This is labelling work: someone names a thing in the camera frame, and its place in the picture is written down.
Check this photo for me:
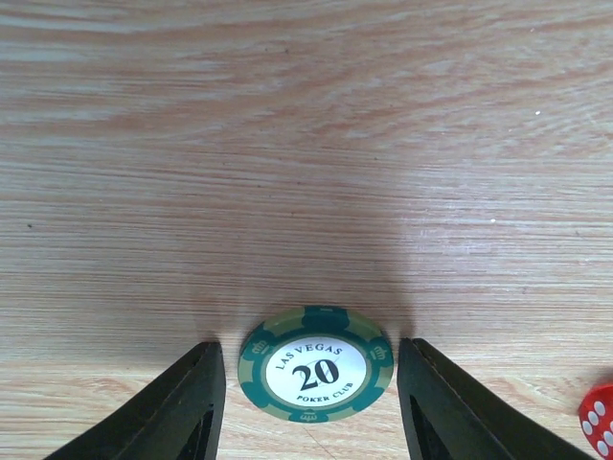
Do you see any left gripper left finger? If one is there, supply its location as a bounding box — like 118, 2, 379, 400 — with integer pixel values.
48, 342, 225, 459

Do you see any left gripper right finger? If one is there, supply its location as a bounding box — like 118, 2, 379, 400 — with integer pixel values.
397, 338, 590, 459

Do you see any green poker chip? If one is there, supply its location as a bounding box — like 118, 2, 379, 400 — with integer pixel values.
238, 305, 395, 424

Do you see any red die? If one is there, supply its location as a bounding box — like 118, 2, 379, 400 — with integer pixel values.
579, 383, 613, 460

